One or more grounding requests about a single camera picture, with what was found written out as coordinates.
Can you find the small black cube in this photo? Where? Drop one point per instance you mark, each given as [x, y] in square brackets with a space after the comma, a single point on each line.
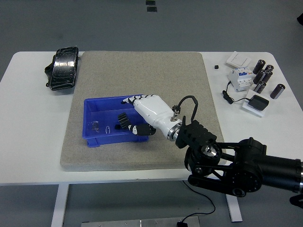
[216, 66]

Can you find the grey-brown mat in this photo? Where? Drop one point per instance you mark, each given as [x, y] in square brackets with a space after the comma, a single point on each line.
[142, 75]

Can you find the black floor plug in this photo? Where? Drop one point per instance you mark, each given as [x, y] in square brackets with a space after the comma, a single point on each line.
[181, 224]

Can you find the blue plastic bin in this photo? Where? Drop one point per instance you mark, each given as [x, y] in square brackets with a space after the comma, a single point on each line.
[104, 111]

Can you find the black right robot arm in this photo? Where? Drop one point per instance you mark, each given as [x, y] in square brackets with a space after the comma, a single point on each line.
[248, 163]

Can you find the white table leg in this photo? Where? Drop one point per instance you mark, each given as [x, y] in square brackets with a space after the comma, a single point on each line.
[234, 210]
[59, 205]

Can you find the dark object at edge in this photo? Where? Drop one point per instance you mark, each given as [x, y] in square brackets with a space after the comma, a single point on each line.
[300, 17]

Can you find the large black gear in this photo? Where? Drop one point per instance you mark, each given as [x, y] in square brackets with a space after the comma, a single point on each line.
[122, 119]

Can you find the grey metal floor plate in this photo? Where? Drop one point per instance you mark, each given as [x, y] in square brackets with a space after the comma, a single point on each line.
[132, 223]

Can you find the black cylindrical capacitor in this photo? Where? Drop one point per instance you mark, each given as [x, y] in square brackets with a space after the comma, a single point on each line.
[259, 66]
[260, 87]
[269, 67]
[258, 76]
[268, 76]
[277, 91]

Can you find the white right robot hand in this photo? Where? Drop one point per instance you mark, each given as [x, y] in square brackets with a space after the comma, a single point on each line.
[151, 110]

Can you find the white wall switch plate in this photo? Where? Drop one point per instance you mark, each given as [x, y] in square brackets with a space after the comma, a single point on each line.
[237, 59]

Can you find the black shiny wrapped bundle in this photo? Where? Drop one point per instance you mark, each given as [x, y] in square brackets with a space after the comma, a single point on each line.
[64, 68]

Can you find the black power adapter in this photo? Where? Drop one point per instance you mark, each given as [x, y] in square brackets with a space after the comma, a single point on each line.
[258, 102]

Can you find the black floor patch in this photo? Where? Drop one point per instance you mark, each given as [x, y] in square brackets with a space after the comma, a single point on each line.
[150, 2]
[152, 9]

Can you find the white circuit breaker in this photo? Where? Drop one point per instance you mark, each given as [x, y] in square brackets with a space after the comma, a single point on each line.
[240, 78]

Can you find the white socket panel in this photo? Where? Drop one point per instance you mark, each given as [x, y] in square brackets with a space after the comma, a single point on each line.
[247, 107]

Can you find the small dark metal bits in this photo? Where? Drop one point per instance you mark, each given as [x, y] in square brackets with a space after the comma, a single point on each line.
[95, 125]

